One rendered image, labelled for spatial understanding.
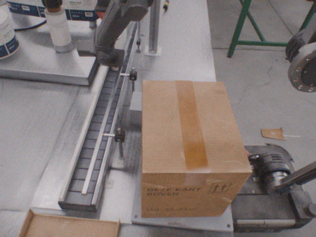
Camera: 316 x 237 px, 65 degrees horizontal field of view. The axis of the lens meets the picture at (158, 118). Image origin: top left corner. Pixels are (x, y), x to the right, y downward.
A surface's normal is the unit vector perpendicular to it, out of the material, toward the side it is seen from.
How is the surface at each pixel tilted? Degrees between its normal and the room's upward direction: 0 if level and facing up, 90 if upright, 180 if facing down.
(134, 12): 130
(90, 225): 0
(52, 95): 0
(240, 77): 0
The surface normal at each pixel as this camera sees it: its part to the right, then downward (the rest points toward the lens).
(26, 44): 0.06, -0.66
